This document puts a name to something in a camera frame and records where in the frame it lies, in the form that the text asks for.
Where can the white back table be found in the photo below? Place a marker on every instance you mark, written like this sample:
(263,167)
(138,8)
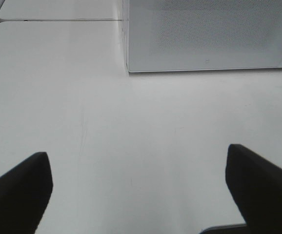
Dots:
(61,10)

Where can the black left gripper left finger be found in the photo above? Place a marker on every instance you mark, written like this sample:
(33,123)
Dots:
(25,191)

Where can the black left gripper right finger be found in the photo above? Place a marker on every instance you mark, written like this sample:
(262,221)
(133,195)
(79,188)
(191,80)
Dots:
(256,187)

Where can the white microwave door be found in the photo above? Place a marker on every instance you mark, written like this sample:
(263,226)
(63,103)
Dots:
(189,35)

